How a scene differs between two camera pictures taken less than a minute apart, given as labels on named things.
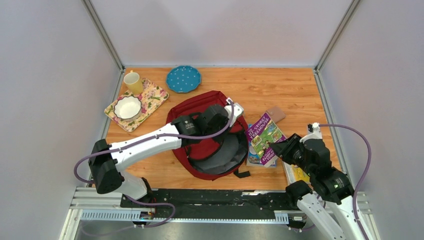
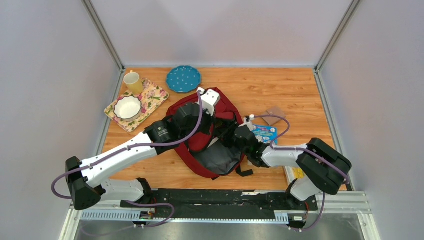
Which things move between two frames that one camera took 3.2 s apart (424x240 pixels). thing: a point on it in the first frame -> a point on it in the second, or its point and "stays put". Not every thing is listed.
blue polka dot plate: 183,78 stays put
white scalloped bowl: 127,108 stays put
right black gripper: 283,148 -> 228,144
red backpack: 212,158 stays put
